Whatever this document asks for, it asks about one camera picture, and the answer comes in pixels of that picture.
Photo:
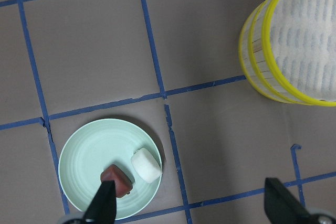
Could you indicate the white bun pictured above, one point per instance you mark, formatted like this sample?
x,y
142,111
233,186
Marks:
x,y
146,165

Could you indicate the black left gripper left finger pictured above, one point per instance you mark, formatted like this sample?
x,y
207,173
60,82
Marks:
x,y
103,207

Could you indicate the light green plate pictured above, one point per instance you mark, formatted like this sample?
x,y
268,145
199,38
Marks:
x,y
95,146

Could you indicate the yellow steamer layer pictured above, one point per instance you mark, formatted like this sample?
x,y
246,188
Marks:
x,y
263,61
245,64

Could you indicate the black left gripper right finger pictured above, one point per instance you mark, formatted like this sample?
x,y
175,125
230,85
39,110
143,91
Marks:
x,y
281,206

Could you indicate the white top steamer cloth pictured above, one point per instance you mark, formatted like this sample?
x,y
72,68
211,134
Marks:
x,y
302,37

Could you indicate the brown bun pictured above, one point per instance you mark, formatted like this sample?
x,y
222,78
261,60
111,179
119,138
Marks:
x,y
123,184

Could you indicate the yellow top steamer layer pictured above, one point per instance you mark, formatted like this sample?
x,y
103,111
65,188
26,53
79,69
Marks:
x,y
263,61

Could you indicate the yellow bottom steamer layer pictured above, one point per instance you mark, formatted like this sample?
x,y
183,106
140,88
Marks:
x,y
245,64

